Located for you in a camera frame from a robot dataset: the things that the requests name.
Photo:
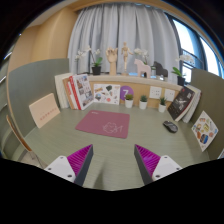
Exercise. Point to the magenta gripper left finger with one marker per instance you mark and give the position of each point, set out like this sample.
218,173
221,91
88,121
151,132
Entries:
73,168

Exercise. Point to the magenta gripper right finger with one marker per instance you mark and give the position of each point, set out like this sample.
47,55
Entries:
152,166

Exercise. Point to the black computer mouse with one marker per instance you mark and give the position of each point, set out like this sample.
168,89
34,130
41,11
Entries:
171,127

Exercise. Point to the pink mouse pad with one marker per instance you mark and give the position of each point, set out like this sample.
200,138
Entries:
105,123

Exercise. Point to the small potted plant right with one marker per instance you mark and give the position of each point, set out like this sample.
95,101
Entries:
162,104

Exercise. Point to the small potted plant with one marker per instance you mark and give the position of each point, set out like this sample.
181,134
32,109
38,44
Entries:
143,102
162,104
129,100

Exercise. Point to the small potted plant middle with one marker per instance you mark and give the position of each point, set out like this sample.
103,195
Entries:
143,102

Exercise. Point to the small potted plant left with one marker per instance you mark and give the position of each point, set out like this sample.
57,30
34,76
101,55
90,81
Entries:
129,100

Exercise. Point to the black book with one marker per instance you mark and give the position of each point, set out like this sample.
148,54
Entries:
180,104

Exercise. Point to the colourful sticker sheet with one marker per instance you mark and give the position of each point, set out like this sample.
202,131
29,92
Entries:
205,130

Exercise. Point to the white illustrated poster card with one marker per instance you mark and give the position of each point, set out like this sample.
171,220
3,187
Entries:
107,93

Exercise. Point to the purple round number sign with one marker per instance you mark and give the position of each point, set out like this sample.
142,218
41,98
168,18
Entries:
124,90

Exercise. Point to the white book stack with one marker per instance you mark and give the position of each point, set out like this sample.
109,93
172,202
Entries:
61,93

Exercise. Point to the red white magazine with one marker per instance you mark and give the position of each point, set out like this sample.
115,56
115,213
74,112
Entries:
81,90

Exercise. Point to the wooden chair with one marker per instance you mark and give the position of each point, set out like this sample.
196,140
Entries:
22,141

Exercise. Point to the green plant black pot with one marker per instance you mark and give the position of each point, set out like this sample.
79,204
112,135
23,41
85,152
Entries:
180,77

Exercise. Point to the black horse figure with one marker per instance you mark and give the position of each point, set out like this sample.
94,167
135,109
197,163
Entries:
160,70

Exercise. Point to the pink horse figure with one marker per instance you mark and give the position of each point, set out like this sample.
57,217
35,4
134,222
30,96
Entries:
142,68

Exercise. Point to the white orchid black pot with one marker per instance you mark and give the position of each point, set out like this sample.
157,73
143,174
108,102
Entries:
96,59

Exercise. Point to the white orchid behind horse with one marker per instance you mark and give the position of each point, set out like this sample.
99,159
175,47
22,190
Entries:
143,53

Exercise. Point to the wooden mannequin figure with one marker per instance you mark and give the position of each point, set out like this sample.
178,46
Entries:
125,52

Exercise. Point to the wooden hand model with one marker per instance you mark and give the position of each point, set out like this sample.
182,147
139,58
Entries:
111,55

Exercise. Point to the grey curtain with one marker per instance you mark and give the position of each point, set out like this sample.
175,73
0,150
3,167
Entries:
117,25

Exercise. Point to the white wall socket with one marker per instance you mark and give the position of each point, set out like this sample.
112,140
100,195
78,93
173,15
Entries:
155,92

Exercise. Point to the white wall switch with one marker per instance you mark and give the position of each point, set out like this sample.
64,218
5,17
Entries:
169,95

